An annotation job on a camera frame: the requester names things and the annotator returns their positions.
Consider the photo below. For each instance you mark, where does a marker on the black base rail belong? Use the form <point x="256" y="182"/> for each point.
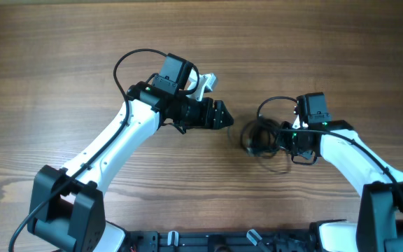
<point x="252" y="240"/>

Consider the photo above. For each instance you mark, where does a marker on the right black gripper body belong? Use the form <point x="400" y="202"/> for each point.
<point x="297" y="143"/>

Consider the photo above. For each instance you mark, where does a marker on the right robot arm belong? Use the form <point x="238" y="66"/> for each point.
<point x="380" y="186"/>

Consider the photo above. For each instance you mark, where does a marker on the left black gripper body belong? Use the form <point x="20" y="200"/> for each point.
<point x="198" y="113"/>

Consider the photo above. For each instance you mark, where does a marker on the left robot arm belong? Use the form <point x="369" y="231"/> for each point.
<point x="67" y="204"/>

